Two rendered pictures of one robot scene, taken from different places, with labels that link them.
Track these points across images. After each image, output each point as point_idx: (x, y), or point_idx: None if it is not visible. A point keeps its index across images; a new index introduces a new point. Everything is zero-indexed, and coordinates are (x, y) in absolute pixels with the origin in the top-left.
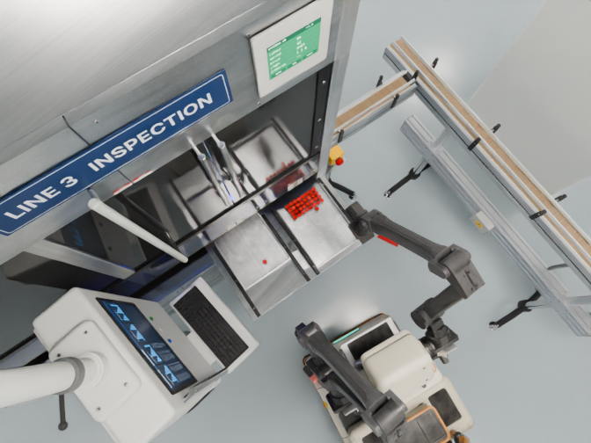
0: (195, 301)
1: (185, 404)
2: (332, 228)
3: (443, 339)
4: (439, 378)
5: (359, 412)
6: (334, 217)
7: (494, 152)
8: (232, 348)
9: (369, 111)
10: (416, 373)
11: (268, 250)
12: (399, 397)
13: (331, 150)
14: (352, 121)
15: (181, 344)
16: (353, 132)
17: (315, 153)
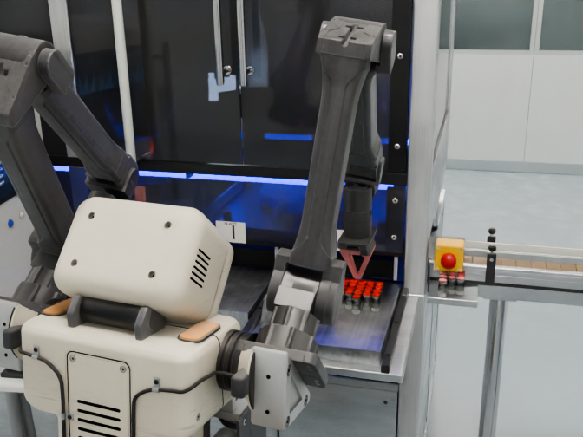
0: None
1: None
2: (352, 335)
3: (278, 329)
4: (181, 352)
5: (9, 327)
6: (373, 329)
7: None
8: None
9: (575, 270)
10: (147, 223)
11: (235, 305)
12: (79, 268)
13: (447, 239)
14: (527, 259)
15: (11, 270)
16: (525, 289)
17: (396, 169)
